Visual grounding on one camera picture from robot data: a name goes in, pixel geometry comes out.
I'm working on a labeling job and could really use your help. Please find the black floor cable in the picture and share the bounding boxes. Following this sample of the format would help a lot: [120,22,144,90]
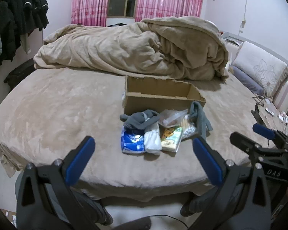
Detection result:
[149,215,190,229]

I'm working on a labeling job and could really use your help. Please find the bag of cotton swabs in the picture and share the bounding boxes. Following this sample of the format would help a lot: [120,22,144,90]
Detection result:
[181,115,198,140]

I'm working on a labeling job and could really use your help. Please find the white wall cable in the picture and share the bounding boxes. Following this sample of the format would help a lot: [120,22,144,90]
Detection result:
[239,0,249,33]

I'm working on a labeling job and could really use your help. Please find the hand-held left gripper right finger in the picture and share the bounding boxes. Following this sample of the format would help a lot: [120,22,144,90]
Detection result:
[187,136,272,230]

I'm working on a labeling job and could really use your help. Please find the dark grey sock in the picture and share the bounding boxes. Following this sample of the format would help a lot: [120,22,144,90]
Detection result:
[120,110,160,135]
[188,101,213,137]

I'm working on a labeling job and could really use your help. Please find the hanging black clothes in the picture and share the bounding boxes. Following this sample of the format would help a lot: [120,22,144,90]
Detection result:
[0,0,50,70]

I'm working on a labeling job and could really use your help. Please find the dark bag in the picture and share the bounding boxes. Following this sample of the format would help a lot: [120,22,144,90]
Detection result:
[3,58,36,91]

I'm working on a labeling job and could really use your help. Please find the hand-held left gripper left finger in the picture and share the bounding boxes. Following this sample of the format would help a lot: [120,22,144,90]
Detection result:
[16,135,108,230]

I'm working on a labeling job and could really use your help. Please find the dark shoe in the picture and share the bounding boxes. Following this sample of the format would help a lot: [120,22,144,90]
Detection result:
[180,193,221,217]
[70,192,114,226]

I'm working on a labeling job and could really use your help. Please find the flat cardboard piece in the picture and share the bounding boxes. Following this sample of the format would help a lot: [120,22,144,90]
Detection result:
[1,209,17,228]

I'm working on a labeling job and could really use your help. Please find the dark grey rounded object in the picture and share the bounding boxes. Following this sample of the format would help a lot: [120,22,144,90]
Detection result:
[110,217,151,230]

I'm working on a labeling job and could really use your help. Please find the cartoon print tissue pack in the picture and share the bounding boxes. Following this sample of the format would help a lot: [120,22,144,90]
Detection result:
[160,126,184,152]

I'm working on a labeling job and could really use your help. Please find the cluttered bedside table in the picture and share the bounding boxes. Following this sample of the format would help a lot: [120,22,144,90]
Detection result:
[251,98,288,139]

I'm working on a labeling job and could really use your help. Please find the round bed with beige cover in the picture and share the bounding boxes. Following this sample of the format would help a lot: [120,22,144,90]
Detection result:
[0,67,279,202]

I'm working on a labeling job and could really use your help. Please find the clear zip bag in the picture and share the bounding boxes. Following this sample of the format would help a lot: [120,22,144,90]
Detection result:
[158,109,190,127]

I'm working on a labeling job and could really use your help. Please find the grey blue pillow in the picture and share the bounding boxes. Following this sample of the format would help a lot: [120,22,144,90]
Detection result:
[230,65,264,95]

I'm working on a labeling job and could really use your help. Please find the pink curtain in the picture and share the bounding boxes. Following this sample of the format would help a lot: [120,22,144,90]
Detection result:
[134,0,206,22]
[71,0,111,27]

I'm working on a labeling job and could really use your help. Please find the white sock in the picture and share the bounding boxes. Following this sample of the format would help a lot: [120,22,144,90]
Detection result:
[143,125,162,156]

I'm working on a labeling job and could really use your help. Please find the padded headboard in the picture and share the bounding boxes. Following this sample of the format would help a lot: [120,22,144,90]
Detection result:
[222,31,288,125]

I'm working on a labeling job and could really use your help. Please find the beige duvet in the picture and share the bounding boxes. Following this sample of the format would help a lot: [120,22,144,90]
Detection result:
[34,16,229,81]

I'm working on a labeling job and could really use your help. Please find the blue and white packet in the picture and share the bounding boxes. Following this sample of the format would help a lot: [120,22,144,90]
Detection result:
[121,125,146,154]

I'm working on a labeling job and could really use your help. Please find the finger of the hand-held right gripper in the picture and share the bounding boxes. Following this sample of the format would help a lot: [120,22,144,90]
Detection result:
[229,131,288,163]
[253,124,288,149]

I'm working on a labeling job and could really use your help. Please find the brown cardboard box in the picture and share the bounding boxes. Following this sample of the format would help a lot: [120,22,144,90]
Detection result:
[123,75,207,117]

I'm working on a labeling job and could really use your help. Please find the white embroidered pillow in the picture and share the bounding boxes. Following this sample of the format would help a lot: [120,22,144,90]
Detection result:
[232,41,288,94]

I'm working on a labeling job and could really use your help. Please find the black wire stand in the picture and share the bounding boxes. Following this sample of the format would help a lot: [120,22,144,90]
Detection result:
[252,95,267,106]

